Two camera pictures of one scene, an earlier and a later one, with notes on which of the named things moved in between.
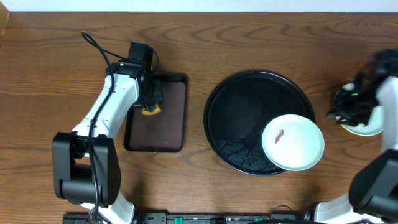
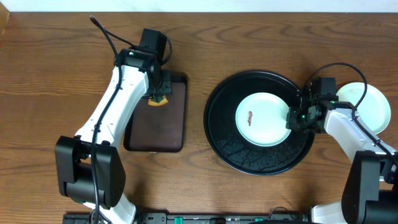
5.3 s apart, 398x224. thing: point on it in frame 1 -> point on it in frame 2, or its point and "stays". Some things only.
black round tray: x=239 y=111 stays
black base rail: x=203 y=218 stays
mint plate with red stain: x=293 y=142 -> x=261 y=119
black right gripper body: x=356 y=107 -> x=300 y=119
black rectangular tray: x=165 y=131 stays
